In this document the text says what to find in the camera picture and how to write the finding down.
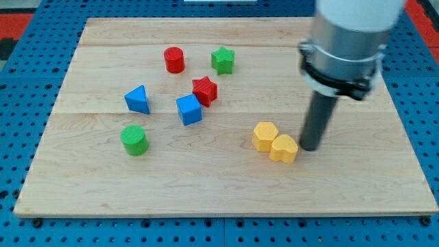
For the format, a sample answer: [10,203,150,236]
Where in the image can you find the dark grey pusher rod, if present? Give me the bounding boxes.
[299,91,338,152]

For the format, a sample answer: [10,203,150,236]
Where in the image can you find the yellow heart block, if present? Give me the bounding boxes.
[269,134,298,164]

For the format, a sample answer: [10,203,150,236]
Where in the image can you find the yellow hexagon block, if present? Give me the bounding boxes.
[252,121,279,152]

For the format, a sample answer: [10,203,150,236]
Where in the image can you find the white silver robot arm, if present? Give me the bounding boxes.
[298,0,407,151]

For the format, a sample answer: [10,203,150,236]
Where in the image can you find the green star block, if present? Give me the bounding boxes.
[211,47,235,75]

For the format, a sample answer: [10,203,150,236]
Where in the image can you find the red star block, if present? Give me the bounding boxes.
[192,76,217,108]

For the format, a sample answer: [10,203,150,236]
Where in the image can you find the blue cube block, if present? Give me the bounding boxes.
[176,94,202,126]

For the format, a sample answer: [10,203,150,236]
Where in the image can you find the red cylinder block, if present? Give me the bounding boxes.
[163,47,185,73]

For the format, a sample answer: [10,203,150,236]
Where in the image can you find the wooden board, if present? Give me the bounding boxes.
[14,18,438,218]

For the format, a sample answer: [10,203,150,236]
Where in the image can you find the blue triangle block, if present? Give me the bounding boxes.
[124,85,150,115]

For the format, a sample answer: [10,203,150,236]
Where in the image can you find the green cylinder block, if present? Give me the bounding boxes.
[120,125,149,156]

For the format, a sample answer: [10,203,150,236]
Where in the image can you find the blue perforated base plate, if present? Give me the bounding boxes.
[1,1,438,246]

